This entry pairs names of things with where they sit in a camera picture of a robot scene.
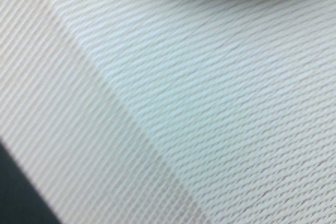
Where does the white woven placemat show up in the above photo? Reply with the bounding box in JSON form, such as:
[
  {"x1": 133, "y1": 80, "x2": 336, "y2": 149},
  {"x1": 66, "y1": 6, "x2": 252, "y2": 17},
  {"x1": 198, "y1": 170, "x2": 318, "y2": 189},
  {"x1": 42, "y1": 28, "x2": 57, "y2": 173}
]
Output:
[{"x1": 0, "y1": 0, "x2": 336, "y2": 224}]

